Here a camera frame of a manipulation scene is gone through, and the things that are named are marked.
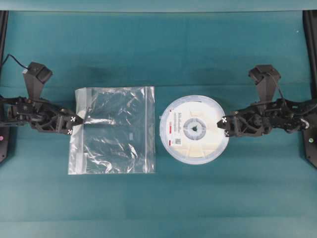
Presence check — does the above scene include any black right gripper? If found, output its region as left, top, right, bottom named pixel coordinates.
left=217, top=98, right=285, bottom=137

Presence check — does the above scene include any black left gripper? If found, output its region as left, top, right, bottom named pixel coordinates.
left=29, top=99, right=84, bottom=135

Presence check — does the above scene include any white component tape reel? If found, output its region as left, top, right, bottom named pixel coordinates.
left=159, top=95, right=229, bottom=165

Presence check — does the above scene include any clear plastic zip bag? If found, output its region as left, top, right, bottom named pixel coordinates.
left=68, top=86, right=156, bottom=175

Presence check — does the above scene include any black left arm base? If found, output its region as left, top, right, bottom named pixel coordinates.
left=0, top=127, right=16, bottom=167

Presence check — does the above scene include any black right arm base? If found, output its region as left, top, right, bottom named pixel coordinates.
left=301, top=123, right=317, bottom=169

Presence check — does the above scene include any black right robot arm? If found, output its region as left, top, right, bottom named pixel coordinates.
left=217, top=98, right=317, bottom=137

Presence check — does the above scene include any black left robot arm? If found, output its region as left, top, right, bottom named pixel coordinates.
left=0, top=97, right=84, bottom=135

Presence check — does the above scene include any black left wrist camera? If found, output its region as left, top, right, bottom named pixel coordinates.
left=23, top=62, right=53, bottom=100

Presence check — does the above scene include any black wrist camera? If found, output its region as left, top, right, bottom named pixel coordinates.
left=23, top=62, right=53, bottom=100
left=249, top=64, right=281, bottom=103

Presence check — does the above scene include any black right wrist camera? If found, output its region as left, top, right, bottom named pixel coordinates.
left=249, top=64, right=281, bottom=103

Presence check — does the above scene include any black right camera cable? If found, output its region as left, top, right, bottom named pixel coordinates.
left=262, top=70, right=288, bottom=102

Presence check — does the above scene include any black camera cable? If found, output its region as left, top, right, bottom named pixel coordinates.
left=262, top=70, right=288, bottom=102
left=1, top=54, right=29, bottom=70

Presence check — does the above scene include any black left camera cable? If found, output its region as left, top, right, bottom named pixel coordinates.
left=1, top=54, right=29, bottom=70

